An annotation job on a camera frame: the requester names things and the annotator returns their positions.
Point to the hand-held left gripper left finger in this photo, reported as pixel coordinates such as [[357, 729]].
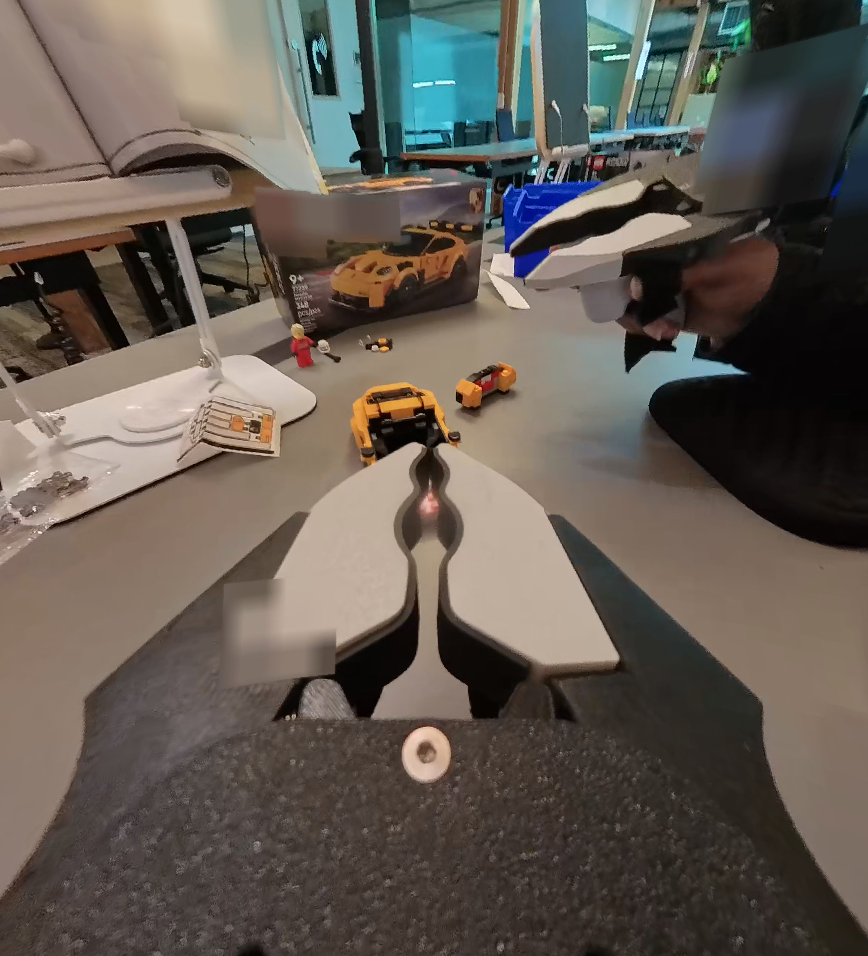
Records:
[[359, 538]]

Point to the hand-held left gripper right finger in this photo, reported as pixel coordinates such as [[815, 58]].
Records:
[[516, 567]]

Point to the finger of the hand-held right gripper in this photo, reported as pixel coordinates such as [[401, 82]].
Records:
[[598, 258], [583, 213]]

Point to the black red orange lego subassembly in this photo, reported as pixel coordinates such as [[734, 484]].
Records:
[[486, 385]]

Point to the black red lego box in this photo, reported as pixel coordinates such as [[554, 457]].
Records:
[[609, 160]]

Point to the orange lego car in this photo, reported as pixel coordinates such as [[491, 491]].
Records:
[[396, 407]]

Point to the black lego set box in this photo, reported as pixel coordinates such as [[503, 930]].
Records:
[[404, 261]]

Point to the small black lego wrench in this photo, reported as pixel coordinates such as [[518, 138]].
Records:
[[327, 349]]

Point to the small orange black lego assembly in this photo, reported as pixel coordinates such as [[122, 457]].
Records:
[[378, 344]]

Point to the red lego minifigure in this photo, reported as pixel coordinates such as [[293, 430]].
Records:
[[303, 347]]

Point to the person's right hand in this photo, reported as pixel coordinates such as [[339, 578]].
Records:
[[732, 284]]

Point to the blue plastic bin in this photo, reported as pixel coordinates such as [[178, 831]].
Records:
[[531, 213]]

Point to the white paper scrap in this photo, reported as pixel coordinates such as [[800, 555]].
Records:
[[508, 287]]

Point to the long grey desk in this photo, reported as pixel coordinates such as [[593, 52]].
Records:
[[478, 149]]

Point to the grey divider panel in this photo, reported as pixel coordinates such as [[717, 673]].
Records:
[[564, 75]]

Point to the sticker sheet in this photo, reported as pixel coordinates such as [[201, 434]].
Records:
[[232, 429]]

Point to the white book stand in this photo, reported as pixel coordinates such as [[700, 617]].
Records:
[[254, 381]]

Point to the black desk chair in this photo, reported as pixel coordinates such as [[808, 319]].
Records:
[[363, 142]]

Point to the black swivel chair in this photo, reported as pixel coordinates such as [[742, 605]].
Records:
[[217, 243]]

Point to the clear bag of small parts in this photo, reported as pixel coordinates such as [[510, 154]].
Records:
[[30, 500]]

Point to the white desk with wooden edge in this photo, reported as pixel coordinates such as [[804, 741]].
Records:
[[30, 254]]

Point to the white instruction booklet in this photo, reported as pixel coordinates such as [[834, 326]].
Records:
[[68, 75]]

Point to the wall sign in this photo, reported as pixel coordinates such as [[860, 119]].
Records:
[[322, 52]]

